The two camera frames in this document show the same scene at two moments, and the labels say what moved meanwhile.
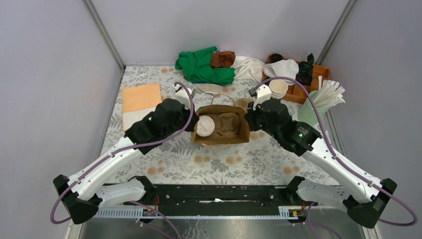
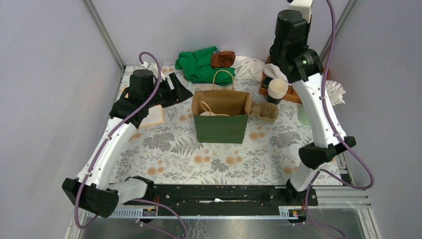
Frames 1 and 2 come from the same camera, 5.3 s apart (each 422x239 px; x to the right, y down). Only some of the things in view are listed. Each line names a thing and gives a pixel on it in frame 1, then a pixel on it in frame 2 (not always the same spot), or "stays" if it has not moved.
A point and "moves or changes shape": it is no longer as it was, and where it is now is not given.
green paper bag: [221, 124] moves or changes shape
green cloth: [196, 66] stays
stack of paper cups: [278, 87] stays
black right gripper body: [256, 122] -> [306, 33]
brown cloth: [223, 59] stays
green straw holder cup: [306, 113] stays
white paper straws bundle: [328, 94] stays
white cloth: [248, 68] stays
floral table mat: [263, 160] stays
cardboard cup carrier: [243, 102] moves or changes shape
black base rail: [218, 196] stays
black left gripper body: [184, 121] -> [161, 96]
